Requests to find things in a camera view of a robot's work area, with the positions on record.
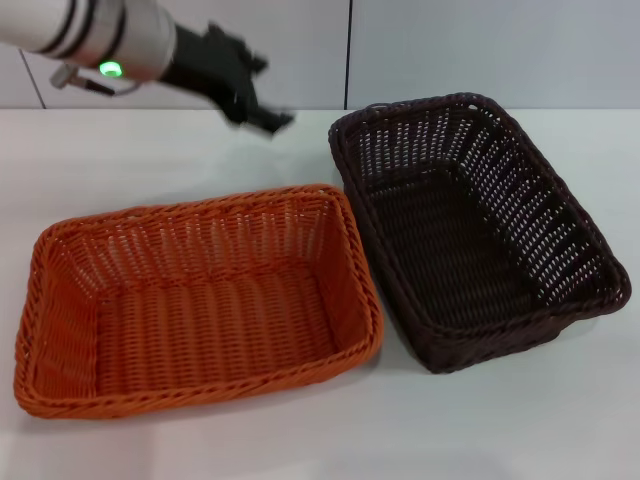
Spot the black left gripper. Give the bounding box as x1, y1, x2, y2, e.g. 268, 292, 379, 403
158, 19, 297, 136

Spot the orange woven plastic basket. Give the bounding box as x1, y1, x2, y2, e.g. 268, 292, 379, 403
13, 183, 387, 422

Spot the dark brown woven basket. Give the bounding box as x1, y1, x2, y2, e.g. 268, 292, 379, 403
327, 91, 633, 376

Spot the left arm cable with plug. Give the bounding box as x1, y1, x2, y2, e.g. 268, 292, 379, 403
49, 64, 140, 97

